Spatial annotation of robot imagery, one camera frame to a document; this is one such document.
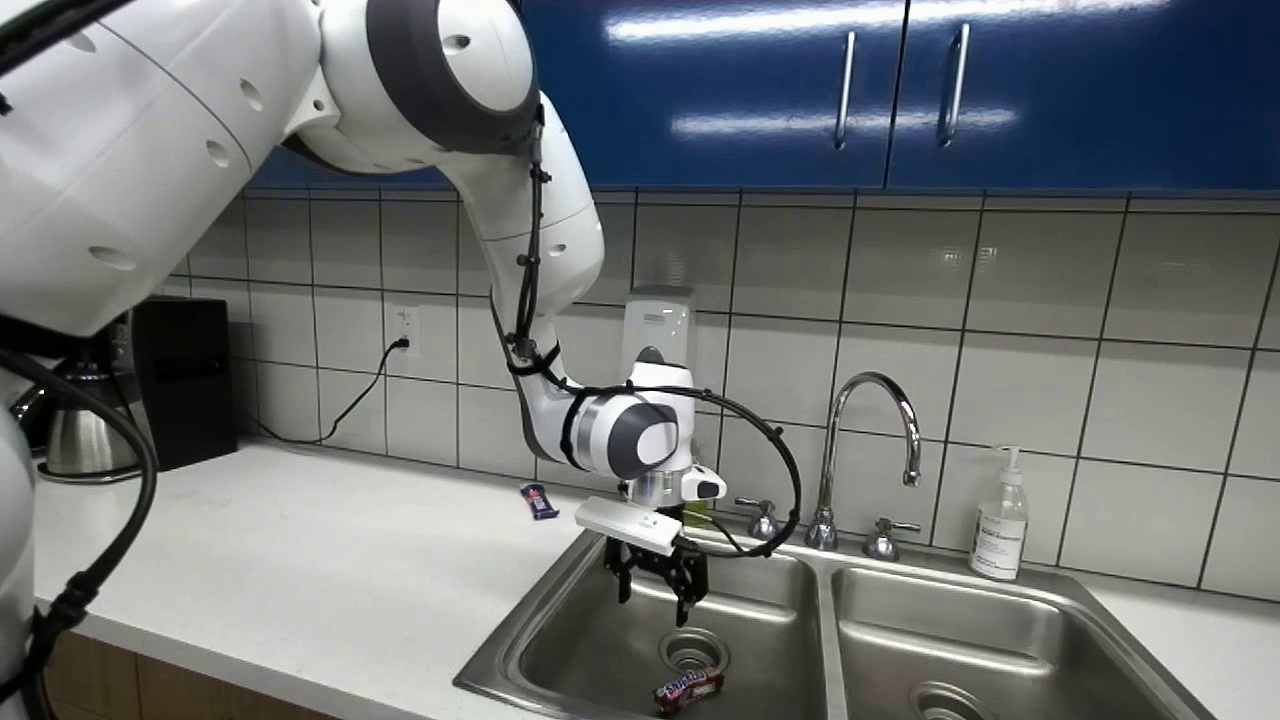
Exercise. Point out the round metal sink drain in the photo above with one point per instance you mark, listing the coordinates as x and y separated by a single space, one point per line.
692 650
950 700

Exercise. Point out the stainless steel double sink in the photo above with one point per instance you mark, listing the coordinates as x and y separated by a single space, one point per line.
827 652

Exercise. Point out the wooden base cabinet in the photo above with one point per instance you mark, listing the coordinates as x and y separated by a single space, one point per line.
172 686

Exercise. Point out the chrome faucet knob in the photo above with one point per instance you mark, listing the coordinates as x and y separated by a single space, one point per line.
762 521
883 541

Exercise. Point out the small purple snack packet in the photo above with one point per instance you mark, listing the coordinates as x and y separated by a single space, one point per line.
538 503

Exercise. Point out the stainless steel kettle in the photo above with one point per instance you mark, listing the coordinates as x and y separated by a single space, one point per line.
86 440

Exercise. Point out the clear pump soap bottle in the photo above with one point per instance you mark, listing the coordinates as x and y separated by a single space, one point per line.
1003 524

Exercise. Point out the white wall soap dispenser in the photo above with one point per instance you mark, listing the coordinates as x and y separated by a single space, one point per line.
652 325

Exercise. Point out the chrome gooseneck faucet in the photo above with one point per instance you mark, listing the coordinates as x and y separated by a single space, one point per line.
835 453

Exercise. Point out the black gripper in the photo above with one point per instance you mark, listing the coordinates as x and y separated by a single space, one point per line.
663 563

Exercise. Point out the black coffee machine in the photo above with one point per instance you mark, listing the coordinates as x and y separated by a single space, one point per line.
184 383

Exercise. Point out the brown snickers packet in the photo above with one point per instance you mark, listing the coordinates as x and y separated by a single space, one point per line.
689 690

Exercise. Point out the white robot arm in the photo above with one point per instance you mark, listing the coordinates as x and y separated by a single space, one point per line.
135 135

